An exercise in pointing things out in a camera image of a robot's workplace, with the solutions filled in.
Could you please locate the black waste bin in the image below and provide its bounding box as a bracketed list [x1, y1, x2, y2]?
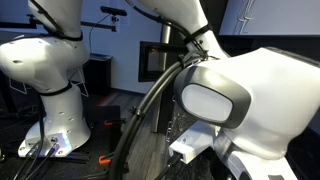
[83, 52, 114, 97]

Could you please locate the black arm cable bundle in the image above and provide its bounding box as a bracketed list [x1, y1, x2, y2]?
[109, 49, 208, 180]

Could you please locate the steel vertical post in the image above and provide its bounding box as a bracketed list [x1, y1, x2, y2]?
[151, 22, 174, 134]

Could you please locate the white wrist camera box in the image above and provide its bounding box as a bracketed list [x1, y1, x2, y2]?
[168, 120, 219, 165]

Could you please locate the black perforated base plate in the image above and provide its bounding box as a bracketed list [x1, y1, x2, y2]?
[0, 104, 123, 180]

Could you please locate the black mounting rail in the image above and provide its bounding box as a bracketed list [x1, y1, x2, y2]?
[0, 13, 118, 33]

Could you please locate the black camera on mount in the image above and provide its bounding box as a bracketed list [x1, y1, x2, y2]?
[99, 5, 128, 17]

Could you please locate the black base cable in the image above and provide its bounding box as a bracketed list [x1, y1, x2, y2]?
[24, 143, 61, 180]
[13, 141, 44, 180]

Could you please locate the white wall cabinet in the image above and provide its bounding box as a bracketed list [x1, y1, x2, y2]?
[218, 0, 320, 37]

